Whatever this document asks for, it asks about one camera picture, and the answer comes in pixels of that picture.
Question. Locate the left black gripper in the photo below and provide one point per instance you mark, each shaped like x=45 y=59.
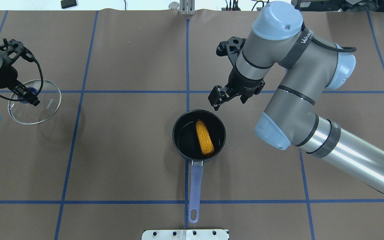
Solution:
x=1 y=75

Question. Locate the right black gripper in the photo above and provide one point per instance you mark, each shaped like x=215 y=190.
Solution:
x=244 y=81

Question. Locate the glass pot lid blue knob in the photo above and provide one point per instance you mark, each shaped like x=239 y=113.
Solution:
x=25 y=113

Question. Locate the yellow toy corn cob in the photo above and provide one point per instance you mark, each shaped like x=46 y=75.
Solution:
x=204 y=140

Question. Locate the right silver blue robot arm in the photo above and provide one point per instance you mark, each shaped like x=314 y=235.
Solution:
x=279 y=36

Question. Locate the dark blue saucepan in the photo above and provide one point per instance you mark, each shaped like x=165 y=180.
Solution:
x=186 y=142

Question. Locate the black phone on table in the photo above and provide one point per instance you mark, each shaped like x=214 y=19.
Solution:
x=65 y=4

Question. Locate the aluminium frame post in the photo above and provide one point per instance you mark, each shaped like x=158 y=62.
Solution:
x=187 y=7

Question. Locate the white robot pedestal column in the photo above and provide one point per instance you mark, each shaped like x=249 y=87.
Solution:
x=186 y=234

